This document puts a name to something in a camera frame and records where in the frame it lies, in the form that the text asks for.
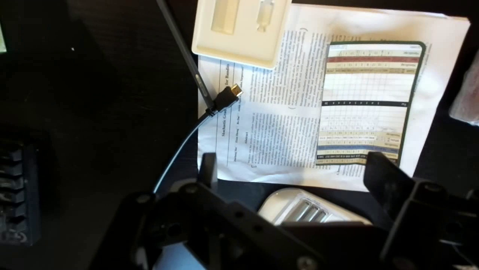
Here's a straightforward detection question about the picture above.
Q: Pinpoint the white printed text paper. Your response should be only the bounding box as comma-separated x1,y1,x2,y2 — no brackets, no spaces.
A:
196,3,471,194

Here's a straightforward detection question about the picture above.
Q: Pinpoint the black cable with plug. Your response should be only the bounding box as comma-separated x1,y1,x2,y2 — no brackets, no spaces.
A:
151,83,245,195

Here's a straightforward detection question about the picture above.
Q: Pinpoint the small white box device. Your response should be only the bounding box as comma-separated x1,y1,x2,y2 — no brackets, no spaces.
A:
257,188,374,228

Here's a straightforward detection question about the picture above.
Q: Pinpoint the striped paper sheet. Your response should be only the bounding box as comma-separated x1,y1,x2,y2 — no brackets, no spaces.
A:
314,39,428,167

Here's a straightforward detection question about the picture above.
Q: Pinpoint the white moulded stand base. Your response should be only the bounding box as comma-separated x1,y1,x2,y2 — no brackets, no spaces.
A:
190,0,293,71

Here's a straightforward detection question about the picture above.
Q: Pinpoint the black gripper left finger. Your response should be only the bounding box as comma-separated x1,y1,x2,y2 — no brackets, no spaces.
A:
88,152,332,270

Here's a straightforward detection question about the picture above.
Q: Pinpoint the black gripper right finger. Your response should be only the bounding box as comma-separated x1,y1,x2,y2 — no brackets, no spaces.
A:
362,150,479,270

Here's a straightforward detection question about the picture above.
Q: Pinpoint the black slanted rod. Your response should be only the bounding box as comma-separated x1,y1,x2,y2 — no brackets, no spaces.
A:
153,0,214,101

